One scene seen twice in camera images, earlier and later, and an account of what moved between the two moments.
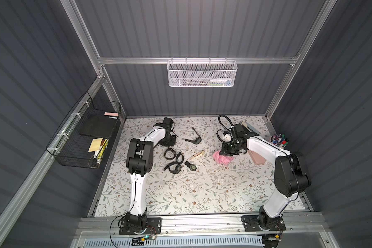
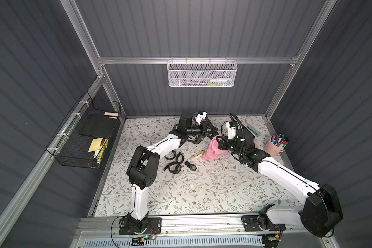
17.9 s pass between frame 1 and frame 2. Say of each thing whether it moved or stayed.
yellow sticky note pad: stayed
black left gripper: moved
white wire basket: stayed
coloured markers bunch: stayed
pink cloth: moved
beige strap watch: stayed
